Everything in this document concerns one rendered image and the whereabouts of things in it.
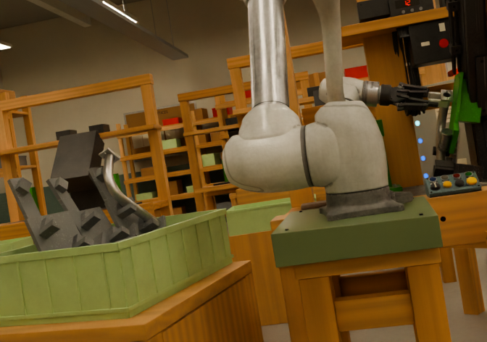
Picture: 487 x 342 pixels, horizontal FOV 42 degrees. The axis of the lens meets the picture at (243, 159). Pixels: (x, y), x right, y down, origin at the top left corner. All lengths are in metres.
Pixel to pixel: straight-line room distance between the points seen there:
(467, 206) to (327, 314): 0.67
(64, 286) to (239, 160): 0.50
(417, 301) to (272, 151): 0.47
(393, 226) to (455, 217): 0.60
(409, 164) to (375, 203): 1.05
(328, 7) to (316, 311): 0.94
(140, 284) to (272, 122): 0.50
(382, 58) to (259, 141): 1.12
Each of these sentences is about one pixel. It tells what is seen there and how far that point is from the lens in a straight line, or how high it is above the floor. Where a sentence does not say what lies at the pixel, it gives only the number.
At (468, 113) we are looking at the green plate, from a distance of 2.21.
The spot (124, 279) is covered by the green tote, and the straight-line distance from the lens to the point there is 1.45.
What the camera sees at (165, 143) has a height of 1.68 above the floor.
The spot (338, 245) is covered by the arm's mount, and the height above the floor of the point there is 0.88.
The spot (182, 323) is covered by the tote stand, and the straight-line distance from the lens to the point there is 1.54.
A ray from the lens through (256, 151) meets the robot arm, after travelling 1.52.
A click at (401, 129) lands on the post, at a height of 1.12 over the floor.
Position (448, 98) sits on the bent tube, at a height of 1.20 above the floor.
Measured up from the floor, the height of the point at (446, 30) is 1.46.
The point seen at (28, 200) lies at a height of 1.08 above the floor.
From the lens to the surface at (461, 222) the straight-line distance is 1.97.
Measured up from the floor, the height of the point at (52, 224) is 1.01.
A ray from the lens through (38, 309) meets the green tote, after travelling 1.60.
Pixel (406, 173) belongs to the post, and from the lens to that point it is 2.55.
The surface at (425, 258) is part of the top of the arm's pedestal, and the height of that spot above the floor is 0.82.
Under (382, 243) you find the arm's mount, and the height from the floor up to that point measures 0.87.
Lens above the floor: 1.09
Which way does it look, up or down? level
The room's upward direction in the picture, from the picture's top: 9 degrees counter-clockwise
